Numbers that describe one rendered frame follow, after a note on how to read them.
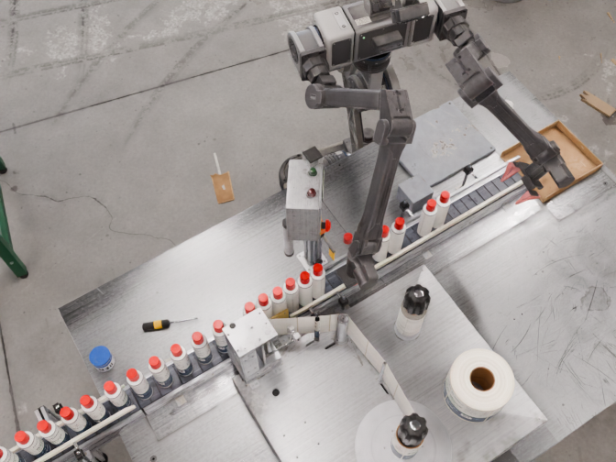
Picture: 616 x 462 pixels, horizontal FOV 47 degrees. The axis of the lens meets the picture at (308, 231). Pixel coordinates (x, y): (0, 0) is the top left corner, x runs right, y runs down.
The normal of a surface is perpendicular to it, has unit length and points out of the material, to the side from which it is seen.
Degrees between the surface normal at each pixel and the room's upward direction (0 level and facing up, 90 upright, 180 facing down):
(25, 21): 0
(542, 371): 0
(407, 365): 0
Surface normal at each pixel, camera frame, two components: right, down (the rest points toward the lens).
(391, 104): 0.47, -0.19
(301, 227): -0.05, 0.87
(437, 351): 0.00, -0.49
